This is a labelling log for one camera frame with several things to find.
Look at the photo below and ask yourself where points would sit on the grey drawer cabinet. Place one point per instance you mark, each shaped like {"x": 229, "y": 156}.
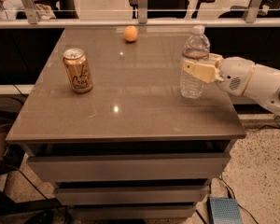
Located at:
{"x": 134, "y": 108}

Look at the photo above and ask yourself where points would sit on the black office chair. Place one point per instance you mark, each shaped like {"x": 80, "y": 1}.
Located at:
{"x": 255, "y": 9}
{"x": 168, "y": 8}

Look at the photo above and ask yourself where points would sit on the orange LaCroix soda can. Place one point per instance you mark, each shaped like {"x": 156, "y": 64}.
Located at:
{"x": 77, "y": 69}

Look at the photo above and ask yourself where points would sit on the top grey drawer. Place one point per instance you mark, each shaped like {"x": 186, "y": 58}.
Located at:
{"x": 129, "y": 167}

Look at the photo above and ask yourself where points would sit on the clear plastic water bottle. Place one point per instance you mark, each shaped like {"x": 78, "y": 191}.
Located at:
{"x": 196, "y": 48}

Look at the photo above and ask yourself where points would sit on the orange fruit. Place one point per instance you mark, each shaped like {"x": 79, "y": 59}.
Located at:
{"x": 130, "y": 33}

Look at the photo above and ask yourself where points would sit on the black office chair right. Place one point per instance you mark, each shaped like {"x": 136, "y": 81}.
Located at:
{"x": 255, "y": 9}

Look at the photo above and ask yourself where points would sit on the grey drawer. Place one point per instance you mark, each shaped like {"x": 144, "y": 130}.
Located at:
{"x": 138, "y": 212}
{"x": 133, "y": 195}
{"x": 129, "y": 167}

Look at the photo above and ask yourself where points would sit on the black equipment at left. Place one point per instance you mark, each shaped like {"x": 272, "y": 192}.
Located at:
{"x": 10, "y": 161}

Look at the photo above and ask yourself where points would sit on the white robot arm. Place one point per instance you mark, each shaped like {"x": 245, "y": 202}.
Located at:
{"x": 263, "y": 87}

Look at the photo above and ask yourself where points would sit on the black office chair centre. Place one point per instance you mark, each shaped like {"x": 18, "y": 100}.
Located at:
{"x": 168, "y": 8}

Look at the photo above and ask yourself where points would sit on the middle grey drawer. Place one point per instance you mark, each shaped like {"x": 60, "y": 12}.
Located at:
{"x": 133, "y": 195}

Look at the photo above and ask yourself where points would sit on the seated person in background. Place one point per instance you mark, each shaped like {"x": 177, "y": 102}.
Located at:
{"x": 9, "y": 9}

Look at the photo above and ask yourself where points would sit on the grey railing with posts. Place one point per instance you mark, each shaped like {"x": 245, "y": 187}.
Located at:
{"x": 119, "y": 13}

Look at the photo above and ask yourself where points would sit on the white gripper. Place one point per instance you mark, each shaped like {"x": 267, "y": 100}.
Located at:
{"x": 236, "y": 75}

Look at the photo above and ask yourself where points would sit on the bottom grey drawer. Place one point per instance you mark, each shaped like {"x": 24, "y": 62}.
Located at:
{"x": 138, "y": 212}

